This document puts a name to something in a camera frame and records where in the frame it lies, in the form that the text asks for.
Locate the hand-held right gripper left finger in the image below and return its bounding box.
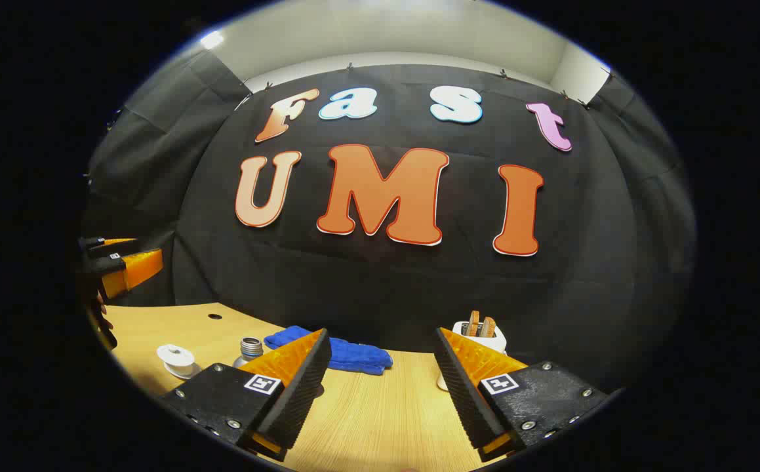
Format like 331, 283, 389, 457
160, 328, 332, 462

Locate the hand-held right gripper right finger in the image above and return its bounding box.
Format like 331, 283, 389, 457
434, 326, 610, 462

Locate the silver water bottle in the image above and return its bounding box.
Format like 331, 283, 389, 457
232, 336, 264, 368

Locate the white toaster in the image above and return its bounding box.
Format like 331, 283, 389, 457
452, 320, 508, 355

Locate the blue towel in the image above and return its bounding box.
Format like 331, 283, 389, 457
264, 326, 393, 376

